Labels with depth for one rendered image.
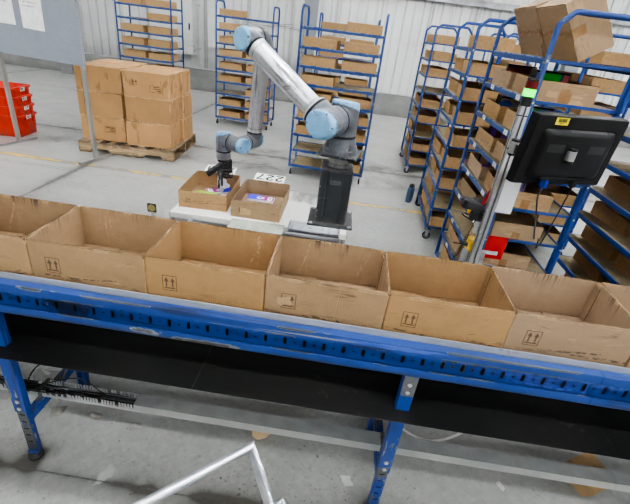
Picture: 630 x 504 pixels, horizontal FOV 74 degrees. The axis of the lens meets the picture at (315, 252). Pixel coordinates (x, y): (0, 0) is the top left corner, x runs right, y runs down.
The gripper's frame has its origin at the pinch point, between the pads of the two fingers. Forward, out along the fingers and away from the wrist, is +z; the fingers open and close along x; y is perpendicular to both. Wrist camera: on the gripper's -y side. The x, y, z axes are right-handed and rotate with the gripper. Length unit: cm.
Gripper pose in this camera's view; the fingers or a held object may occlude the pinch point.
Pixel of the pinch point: (219, 189)
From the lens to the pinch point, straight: 274.2
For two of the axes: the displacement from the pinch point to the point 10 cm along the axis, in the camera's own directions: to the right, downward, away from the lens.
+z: -1.1, 8.7, 4.7
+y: 9.1, -1.0, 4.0
